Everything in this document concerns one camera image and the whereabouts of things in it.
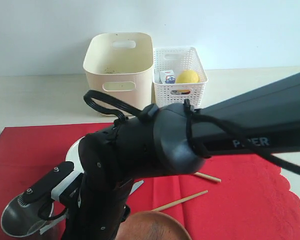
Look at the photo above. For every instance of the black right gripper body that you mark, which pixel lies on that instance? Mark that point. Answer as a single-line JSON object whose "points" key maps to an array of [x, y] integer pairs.
{"points": [[101, 210]]}

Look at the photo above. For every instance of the steel table knife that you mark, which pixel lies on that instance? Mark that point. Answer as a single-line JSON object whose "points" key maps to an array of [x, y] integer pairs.
{"points": [[135, 186]]}

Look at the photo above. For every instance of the white ceramic bowl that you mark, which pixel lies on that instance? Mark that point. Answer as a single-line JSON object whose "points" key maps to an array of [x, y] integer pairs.
{"points": [[72, 155]]}

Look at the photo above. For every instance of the stainless steel cup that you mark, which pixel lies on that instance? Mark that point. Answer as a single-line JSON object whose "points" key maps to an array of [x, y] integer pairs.
{"points": [[20, 220]]}

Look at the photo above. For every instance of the red table cloth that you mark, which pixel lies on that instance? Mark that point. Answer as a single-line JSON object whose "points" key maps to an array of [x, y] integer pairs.
{"points": [[253, 201]]}

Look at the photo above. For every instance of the white blue milk carton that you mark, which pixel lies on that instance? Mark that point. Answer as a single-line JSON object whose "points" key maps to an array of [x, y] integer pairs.
{"points": [[167, 78]]}

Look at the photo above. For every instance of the yellow lemon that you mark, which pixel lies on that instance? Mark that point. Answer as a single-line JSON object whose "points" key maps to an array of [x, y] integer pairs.
{"points": [[188, 77]]}

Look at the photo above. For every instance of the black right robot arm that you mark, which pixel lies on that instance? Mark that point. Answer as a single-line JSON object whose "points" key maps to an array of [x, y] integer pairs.
{"points": [[174, 140]]}

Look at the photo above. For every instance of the brown wooden plate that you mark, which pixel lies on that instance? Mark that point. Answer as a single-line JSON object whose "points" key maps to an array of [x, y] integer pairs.
{"points": [[151, 225]]}

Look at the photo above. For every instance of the lower wooden chopstick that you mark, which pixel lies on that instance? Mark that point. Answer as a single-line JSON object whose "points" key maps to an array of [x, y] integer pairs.
{"points": [[179, 201]]}

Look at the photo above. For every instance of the wooden chopstick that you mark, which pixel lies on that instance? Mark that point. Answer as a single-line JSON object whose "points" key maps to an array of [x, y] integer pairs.
{"points": [[207, 177], [179, 201]]}

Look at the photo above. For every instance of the upper wooden chopstick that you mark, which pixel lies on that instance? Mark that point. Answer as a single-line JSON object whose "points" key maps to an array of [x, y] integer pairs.
{"points": [[207, 177]]}

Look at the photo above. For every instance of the cream plastic bin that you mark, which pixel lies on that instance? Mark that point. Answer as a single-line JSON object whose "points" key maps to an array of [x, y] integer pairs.
{"points": [[121, 65]]}

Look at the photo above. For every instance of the white woven plastic basket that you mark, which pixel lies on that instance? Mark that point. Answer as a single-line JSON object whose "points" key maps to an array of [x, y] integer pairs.
{"points": [[178, 60]]}

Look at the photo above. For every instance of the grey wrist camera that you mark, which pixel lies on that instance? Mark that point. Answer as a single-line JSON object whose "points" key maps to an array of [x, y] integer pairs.
{"points": [[59, 184]]}

